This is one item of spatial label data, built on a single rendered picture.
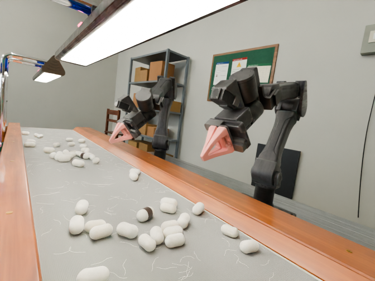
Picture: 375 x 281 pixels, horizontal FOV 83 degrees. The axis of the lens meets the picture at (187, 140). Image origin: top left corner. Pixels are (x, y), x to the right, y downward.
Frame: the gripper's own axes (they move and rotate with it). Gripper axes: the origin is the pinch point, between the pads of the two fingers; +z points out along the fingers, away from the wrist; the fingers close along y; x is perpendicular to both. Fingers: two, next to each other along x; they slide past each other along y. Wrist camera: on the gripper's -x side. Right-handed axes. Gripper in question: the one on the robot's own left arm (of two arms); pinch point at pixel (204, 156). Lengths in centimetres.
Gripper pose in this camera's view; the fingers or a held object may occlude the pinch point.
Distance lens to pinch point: 45.8
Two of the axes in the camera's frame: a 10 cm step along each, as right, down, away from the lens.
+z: -6.7, 6.1, -4.2
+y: 6.2, 1.6, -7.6
